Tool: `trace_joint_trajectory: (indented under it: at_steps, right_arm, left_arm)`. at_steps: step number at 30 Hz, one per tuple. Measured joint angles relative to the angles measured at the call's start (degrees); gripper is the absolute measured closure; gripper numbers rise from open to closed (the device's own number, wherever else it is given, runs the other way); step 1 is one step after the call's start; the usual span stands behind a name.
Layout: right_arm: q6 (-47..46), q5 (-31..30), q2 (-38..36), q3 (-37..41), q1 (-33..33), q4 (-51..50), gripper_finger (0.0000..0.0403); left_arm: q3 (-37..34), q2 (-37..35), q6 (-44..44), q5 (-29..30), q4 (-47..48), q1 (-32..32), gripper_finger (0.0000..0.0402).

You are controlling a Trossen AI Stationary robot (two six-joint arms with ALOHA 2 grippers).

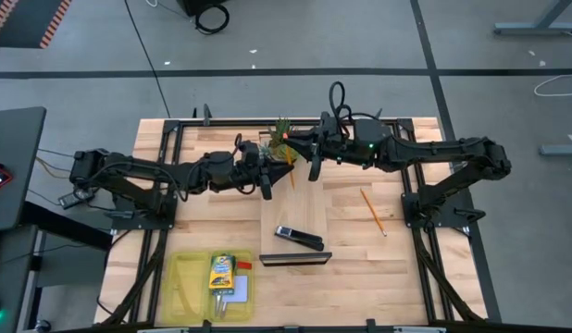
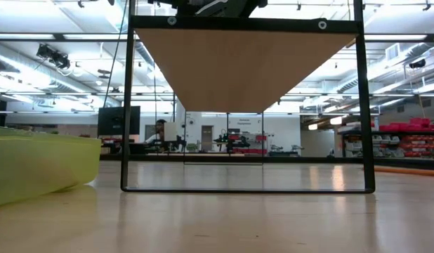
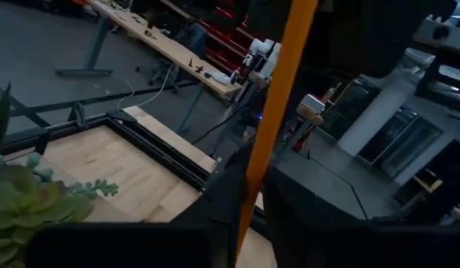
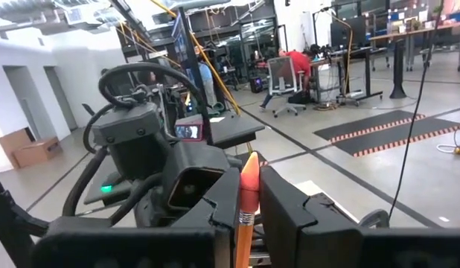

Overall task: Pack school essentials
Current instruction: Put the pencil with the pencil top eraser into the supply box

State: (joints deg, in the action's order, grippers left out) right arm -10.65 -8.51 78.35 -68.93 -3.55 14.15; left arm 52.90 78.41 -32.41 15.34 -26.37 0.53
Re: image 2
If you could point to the white monitor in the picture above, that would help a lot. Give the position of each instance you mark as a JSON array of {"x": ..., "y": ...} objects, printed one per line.
[{"x": 170, "y": 131}]

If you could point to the background robot station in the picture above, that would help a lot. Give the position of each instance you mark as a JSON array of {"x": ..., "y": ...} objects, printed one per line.
[{"x": 238, "y": 142}]

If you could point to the grey door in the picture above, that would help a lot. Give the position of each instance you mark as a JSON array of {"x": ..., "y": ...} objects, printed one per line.
[{"x": 206, "y": 138}]

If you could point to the black ceiling-hung fixture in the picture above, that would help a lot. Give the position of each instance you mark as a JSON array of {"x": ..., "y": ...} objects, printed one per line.
[{"x": 55, "y": 58}]

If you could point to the black table frame rail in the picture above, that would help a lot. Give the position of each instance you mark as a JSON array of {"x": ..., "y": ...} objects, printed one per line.
[{"x": 308, "y": 160}]

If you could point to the shelving with red bins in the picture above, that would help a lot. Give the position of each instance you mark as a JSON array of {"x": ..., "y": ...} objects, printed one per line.
[{"x": 406, "y": 140}]

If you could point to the black monitor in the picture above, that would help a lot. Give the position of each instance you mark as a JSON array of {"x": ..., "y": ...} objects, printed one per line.
[{"x": 113, "y": 121}]

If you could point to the yellow-green translucent bin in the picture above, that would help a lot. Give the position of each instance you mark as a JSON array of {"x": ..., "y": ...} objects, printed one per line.
[{"x": 38, "y": 165}]

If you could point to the wooden shelf with black legs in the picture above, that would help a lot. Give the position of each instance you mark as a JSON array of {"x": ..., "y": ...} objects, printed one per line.
[{"x": 238, "y": 70}]

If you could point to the person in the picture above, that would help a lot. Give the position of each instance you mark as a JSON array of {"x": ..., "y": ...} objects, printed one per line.
[{"x": 160, "y": 131}]

